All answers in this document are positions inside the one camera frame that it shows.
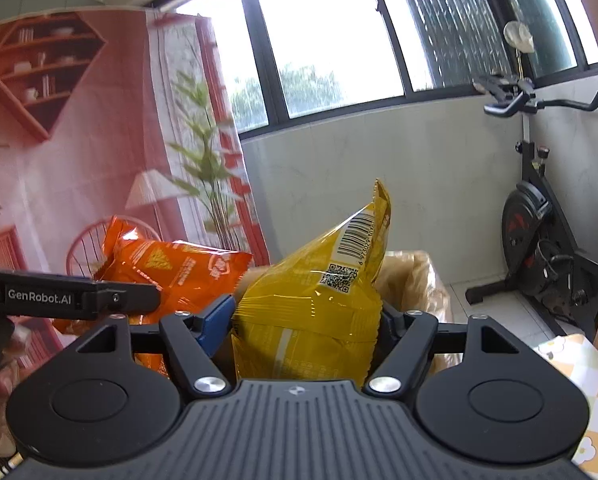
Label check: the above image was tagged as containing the orange chip bag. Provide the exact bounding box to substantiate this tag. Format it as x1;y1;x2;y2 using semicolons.
53;214;255;376

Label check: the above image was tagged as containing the yellow chip bag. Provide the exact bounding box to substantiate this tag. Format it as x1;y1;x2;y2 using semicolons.
231;181;391;385

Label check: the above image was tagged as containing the person's left hand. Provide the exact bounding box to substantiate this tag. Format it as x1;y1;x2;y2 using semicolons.
0;325;30;440

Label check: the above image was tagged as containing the cardboard box with plastic liner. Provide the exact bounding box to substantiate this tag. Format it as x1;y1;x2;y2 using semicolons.
234;250;460;376

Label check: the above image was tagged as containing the black exercise bike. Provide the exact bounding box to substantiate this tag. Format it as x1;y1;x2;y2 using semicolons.
464;19;598;344

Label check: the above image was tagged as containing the pink printed backdrop cloth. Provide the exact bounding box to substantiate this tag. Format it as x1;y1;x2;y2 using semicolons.
0;5;272;361

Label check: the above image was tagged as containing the checkered floral tablecloth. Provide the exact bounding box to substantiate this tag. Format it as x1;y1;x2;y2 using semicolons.
534;334;598;479

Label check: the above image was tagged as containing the black framed window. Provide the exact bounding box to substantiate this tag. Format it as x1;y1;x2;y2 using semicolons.
151;0;598;138

